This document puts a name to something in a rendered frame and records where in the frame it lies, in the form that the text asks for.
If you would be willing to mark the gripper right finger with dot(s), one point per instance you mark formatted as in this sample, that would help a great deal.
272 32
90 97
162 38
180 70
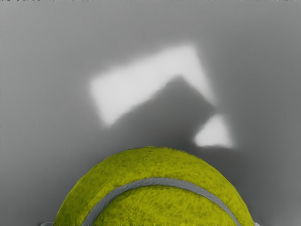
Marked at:
257 224

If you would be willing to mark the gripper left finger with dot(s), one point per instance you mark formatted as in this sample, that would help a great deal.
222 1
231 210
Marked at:
47 223

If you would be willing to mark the yellow-green tennis ball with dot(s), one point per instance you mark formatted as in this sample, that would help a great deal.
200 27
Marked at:
154 195

